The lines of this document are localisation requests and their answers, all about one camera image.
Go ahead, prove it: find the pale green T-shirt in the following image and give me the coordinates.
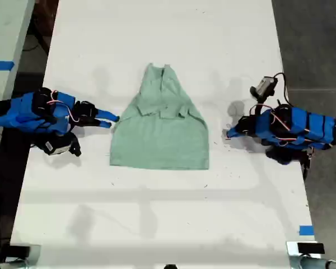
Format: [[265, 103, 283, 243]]
[[109, 63, 211, 171]]

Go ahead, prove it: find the white side table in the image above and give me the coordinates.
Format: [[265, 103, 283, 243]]
[[0, 0, 36, 176]]

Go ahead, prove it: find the short blue tape strip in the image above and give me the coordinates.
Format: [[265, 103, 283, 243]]
[[298, 225, 315, 236]]

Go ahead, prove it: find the small black box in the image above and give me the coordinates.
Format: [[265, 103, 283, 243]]
[[297, 242, 325, 255], [8, 244, 31, 258]]

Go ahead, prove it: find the grey metal pipe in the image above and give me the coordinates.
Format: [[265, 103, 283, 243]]
[[289, 255, 336, 269], [0, 258, 27, 269]]

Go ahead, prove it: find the red and white arm wire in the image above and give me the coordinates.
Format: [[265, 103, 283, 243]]
[[269, 110, 316, 145], [45, 89, 81, 123]]

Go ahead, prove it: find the black camera stalk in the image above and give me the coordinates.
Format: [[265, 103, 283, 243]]
[[249, 86, 267, 116], [68, 133, 82, 157]]

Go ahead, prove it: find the black camera box with label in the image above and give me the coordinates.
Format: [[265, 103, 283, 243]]
[[40, 136, 72, 156]]

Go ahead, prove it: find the grey and black camera box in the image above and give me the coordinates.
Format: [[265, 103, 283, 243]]
[[256, 76, 278, 96]]

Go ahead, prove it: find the black camera cable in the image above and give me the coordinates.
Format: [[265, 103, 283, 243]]
[[272, 72, 294, 108]]

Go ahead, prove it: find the black floor cable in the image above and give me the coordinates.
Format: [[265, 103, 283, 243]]
[[22, 33, 50, 55]]

